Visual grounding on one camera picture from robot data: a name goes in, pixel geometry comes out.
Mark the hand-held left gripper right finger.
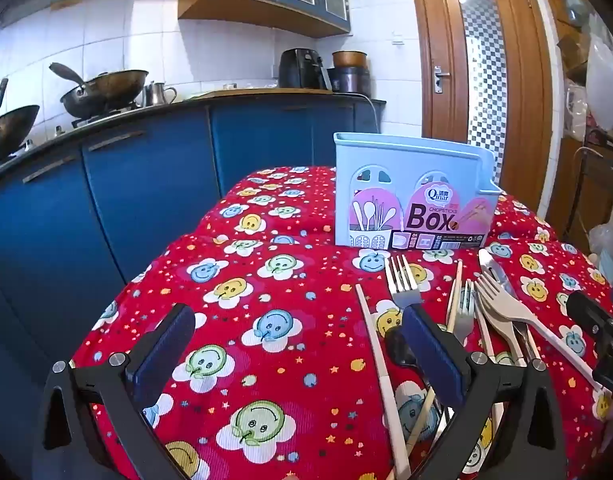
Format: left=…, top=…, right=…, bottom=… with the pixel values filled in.
left=401, top=304, right=569, bottom=480

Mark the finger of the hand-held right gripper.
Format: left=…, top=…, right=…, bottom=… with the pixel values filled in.
left=566, top=290, right=613, bottom=400

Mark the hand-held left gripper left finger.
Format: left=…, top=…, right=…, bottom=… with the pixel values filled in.
left=31, top=302, right=197, bottom=480

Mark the black spoon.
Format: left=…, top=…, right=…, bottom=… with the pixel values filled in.
left=385, top=327, right=419, bottom=368

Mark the small steel fork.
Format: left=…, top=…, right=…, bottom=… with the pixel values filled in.
left=449, top=279, right=476, bottom=343

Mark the steel fork white handle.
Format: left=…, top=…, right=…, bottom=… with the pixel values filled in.
left=385, top=255, right=423, bottom=311

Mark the steel knife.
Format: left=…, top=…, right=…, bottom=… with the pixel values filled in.
left=477, top=248, right=539, bottom=361

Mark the light blue utensil box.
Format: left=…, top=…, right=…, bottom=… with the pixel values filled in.
left=333, top=132, right=504, bottom=251

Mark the clear plastic bag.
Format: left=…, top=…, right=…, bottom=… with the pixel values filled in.
left=589, top=222, right=613, bottom=286

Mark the red smiley flower tablecloth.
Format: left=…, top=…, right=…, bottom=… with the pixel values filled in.
left=69, top=165, right=613, bottom=480

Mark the wooden shelf unit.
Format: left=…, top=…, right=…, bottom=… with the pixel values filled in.
left=539, top=0, right=613, bottom=241

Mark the blue kitchen counter cabinet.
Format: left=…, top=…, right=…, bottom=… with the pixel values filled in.
left=0, top=91, right=387, bottom=461

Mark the white plastic bag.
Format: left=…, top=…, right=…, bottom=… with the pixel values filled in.
left=586, top=35, right=613, bottom=131

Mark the steel kettle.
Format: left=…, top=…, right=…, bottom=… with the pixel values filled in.
left=144, top=81, right=178, bottom=107

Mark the large dark wok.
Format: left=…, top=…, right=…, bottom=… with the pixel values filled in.
left=49, top=62, right=150, bottom=118

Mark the dark wok with ladle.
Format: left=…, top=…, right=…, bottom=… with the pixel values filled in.
left=0, top=77, right=40, bottom=163

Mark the dark cooking pot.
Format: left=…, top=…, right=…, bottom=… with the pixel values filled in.
left=336, top=66, right=371, bottom=95

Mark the copper bowl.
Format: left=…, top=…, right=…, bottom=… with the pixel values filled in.
left=332, top=50, right=368, bottom=68

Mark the black air fryer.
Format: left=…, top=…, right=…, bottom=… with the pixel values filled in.
left=278, top=48, right=327, bottom=90

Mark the wooden door with glass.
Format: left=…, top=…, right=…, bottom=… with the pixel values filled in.
left=406, top=0, right=554, bottom=211

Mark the metal wire rack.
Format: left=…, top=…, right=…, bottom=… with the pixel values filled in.
left=573, top=130, right=613, bottom=226

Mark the grey power cable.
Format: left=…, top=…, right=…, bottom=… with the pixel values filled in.
left=359, top=92, right=382, bottom=136

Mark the metal door handle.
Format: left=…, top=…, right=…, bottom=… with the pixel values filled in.
left=429, top=66, right=451, bottom=93

